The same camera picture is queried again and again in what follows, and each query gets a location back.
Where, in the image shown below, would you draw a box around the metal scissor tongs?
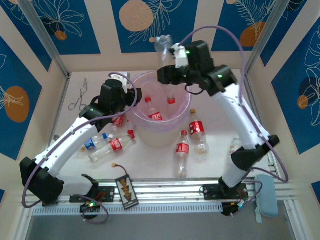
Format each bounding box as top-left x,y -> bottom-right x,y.
68,78 -> 89,111

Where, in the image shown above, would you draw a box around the small green LED circuit board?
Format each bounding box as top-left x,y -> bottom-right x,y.
79,201 -> 101,214
221,199 -> 247,217

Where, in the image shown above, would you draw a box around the blue label water bottle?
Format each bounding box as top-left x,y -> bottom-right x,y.
79,133 -> 109,159

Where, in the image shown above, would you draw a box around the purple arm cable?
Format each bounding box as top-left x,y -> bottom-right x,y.
181,24 -> 290,218
21,72 -> 144,225

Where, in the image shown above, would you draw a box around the aluminium frame post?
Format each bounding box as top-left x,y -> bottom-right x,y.
242,0 -> 309,74
17,0 -> 71,79

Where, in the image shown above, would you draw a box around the yellow connector wire lead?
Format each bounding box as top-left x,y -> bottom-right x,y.
111,162 -> 129,177

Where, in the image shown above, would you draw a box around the orange cap cola bottle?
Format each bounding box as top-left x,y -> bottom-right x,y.
187,108 -> 210,162

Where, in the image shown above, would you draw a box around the clear crushed plastic bottle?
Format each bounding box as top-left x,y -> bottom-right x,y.
154,34 -> 174,70

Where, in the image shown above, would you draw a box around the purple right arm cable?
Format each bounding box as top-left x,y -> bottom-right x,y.
181,24 -> 290,218

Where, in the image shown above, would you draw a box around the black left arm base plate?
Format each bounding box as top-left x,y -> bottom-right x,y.
69,186 -> 116,203

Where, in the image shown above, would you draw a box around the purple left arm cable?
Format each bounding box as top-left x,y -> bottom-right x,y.
21,72 -> 144,225

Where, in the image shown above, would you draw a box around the white plastic bin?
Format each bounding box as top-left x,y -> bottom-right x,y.
126,71 -> 192,149

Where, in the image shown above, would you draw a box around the black power distribution board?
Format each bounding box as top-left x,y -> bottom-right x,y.
114,174 -> 140,210

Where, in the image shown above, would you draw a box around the aluminium mounting rail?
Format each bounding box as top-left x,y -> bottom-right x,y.
21,177 -> 296,208

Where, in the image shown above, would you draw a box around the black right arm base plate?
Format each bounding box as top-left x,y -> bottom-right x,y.
202,183 -> 248,201

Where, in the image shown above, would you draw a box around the crushed red label bottle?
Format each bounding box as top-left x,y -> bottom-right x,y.
109,113 -> 127,140

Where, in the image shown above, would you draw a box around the white slotted cable duct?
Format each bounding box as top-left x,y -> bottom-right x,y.
31,202 -> 223,216

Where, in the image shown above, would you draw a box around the clear bottle pale label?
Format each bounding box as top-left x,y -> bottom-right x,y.
228,137 -> 242,168

